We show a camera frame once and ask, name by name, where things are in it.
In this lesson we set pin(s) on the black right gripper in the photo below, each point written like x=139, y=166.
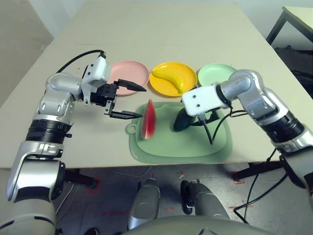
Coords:
x=212, y=115

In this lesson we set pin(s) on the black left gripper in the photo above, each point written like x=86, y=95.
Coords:
x=106, y=93

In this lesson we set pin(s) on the dark green avocado toy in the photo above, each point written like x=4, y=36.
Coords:
x=182, y=121

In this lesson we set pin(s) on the red watermelon slice toy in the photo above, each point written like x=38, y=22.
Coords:
x=149, y=120

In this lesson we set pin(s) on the yellow toy banana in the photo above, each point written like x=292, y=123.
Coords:
x=171, y=79

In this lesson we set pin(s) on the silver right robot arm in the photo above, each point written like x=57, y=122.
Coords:
x=269, y=102

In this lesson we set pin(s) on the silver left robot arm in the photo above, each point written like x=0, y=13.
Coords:
x=56, y=85

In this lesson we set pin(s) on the pink round plate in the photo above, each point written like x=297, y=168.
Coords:
x=129, y=71

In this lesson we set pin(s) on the green silicone cutting mat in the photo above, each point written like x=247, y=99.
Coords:
x=183, y=147

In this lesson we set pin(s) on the light green round plate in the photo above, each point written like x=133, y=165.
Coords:
x=212, y=72

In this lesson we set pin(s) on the yellow round plate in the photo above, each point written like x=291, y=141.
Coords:
x=176, y=66

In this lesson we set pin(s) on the black table base beam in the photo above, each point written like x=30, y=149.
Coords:
x=259, y=169
x=80, y=178

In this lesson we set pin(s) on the silver right robot leg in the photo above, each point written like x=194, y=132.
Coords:
x=207, y=200

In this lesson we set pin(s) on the silver robot leg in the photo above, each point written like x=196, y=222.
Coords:
x=207, y=200
x=145, y=200

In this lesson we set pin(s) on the silver left robot leg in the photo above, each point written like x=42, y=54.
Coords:
x=145, y=200

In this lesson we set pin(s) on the grey robot torso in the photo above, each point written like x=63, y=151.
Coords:
x=183, y=226

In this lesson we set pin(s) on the grey side table black legs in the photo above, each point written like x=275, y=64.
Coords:
x=298, y=17

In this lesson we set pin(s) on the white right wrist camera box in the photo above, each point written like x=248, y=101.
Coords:
x=203, y=98

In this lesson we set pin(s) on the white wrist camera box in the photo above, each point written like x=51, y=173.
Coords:
x=97, y=69
x=203, y=98

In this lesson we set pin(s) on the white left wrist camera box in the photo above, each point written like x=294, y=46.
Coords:
x=97, y=69

